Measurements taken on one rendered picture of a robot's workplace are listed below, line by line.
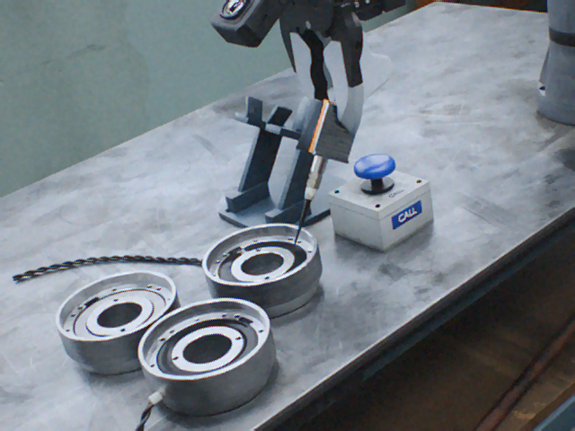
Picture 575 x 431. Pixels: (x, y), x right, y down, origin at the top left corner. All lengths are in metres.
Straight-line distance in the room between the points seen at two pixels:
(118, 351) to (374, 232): 0.26
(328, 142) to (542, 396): 0.42
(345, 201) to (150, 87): 1.78
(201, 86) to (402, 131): 1.64
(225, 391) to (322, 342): 0.11
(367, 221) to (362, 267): 0.04
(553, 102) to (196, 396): 0.57
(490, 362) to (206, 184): 0.39
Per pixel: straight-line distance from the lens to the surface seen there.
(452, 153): 1.04
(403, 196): 0.86
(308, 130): 0.82
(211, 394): 0.69
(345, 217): 0.88
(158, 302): 0.81
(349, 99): 0.79
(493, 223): 0.89
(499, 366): 1.12
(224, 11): 0.75
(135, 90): 2.59
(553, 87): 1.09
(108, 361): 0.77
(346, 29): 0.76
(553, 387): 1.09
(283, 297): 0.79
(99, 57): 2.52
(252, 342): 0.73
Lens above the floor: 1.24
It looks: 27 degrees down
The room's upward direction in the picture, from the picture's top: 12 degrees counter-clockwise
